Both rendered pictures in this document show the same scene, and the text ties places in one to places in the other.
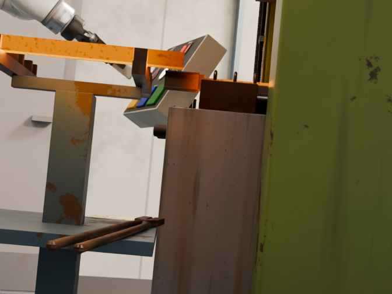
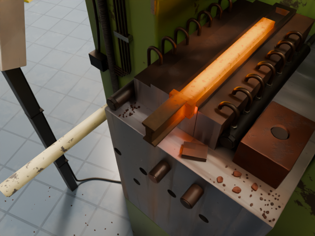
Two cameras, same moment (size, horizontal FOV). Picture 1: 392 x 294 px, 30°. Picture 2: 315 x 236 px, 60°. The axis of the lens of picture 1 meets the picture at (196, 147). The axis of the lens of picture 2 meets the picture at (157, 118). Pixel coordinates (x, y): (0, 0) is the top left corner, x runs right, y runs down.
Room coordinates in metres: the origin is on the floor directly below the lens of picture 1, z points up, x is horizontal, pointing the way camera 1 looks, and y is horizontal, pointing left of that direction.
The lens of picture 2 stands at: (1.56, 0.28, 1.34)
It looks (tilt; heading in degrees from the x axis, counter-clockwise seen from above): 50 degrees down; 307
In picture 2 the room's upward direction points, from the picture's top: straight up
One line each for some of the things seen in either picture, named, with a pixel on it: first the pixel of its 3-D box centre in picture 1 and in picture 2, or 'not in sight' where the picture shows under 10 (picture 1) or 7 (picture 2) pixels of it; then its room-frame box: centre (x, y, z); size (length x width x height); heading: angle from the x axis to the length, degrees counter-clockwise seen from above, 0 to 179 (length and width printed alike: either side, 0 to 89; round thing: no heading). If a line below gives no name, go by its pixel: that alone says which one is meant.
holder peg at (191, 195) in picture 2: (163, 131); (191, 196); (1.63, 0.08, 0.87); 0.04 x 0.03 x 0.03; 87
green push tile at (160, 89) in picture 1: (158, 95); not in sight; (2.16, 0.13, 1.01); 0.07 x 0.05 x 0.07; 22
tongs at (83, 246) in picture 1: (121, 230); not in sight; (1.07, 0.10, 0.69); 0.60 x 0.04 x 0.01; 174
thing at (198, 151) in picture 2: not in sight; (194, 151); (1.67, 0.02, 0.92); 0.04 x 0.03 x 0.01; 25
